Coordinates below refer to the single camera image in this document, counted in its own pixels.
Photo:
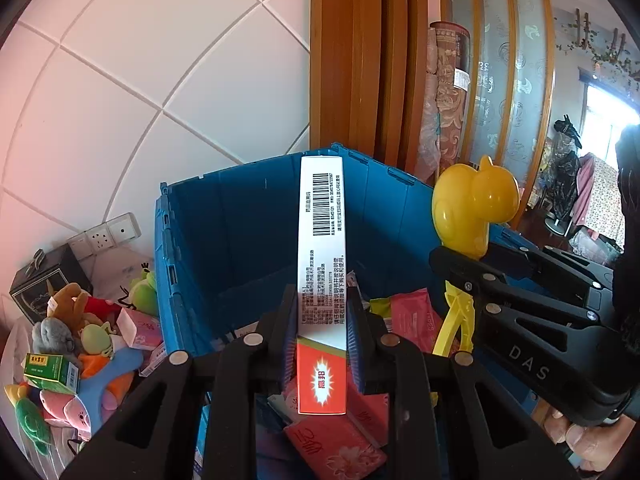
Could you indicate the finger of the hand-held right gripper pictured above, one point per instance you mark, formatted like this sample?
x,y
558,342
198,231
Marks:
x,y
530,355
550,275

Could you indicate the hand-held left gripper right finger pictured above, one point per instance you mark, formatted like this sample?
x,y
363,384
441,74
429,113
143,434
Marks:
x,y
354,345

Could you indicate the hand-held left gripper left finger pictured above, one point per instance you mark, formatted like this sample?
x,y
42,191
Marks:
x,y
289,340

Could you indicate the white orange medicine box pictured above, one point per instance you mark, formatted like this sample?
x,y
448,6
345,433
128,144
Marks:
x,y
322,260

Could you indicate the yellow duck snowball clip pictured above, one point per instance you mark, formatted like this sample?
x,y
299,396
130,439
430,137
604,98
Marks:
x,y
470,205

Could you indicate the blue plastic crate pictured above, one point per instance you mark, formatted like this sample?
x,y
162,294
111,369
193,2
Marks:
x,y
225,240

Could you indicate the blue slingshot shaped toy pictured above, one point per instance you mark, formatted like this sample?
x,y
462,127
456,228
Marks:
x,y
115,365

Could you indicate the person's right hand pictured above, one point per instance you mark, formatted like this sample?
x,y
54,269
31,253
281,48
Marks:
x,y
580,440

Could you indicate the pink floral cloth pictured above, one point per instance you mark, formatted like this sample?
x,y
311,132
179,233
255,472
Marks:
x,y
600,200

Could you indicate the yellow green packet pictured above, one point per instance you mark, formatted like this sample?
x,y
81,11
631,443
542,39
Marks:
x,y
382,312

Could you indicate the pink wipes packet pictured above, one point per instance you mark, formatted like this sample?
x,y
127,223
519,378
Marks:
x,y
417,320

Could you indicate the red white packet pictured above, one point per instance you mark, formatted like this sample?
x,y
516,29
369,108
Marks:
x,y
372,415

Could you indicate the bright window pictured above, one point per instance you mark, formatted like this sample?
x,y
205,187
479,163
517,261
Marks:
x,y
607,120

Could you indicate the pink tissue box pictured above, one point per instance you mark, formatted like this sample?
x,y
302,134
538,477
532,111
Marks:
x,y
140,330

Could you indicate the wooden frosted glass partition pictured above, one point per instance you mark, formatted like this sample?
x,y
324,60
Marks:
x,y
510,85

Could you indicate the pile of plush toys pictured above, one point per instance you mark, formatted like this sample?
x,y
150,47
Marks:
x,y
117,280

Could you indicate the red plush toy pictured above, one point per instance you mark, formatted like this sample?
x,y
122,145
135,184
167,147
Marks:
x,y
102,307

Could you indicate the light green plush toy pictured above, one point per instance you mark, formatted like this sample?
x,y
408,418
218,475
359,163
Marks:
x,y
95,340

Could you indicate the orange plush toy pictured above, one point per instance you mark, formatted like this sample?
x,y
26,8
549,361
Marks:
x,y
92,365

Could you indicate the rolled patterned carpet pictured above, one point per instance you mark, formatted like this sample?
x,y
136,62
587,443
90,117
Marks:
x,y
445,105

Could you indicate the brown plush bear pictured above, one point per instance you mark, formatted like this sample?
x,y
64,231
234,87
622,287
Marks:
x,y
67,305

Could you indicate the pink pig plush toy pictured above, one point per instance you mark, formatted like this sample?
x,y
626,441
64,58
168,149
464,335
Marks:
x,y
65,410

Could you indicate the grey plush toy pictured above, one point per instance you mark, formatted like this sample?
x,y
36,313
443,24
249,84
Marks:
x,y
52,335

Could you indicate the green medicine box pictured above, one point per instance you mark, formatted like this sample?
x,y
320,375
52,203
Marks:
x,y
47,372

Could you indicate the black gift box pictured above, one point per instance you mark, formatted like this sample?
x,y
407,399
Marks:
x,y
40,285

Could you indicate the green parrot plush toy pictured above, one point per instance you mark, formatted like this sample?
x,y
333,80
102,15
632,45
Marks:
x,y
30,420

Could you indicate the wall vine decoration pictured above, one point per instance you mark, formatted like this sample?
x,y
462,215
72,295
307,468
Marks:
x,y
600,45

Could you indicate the white wall socket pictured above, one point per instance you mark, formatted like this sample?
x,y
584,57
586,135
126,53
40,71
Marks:
x,y
105,235

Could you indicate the wooden door frame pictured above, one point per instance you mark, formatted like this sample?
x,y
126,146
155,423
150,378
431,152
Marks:
x,y
370,60

